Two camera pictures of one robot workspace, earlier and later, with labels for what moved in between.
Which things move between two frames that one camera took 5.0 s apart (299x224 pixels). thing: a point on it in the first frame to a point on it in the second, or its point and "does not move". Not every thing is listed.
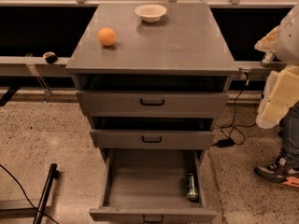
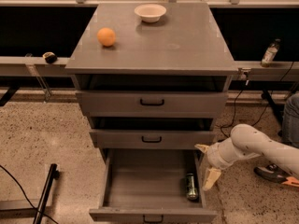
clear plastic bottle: x=268 y=59 does not move
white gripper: x=289 y=41 to x=214 y=158
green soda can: x=192 y=191 does not move
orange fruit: x=106 y=36 does not move
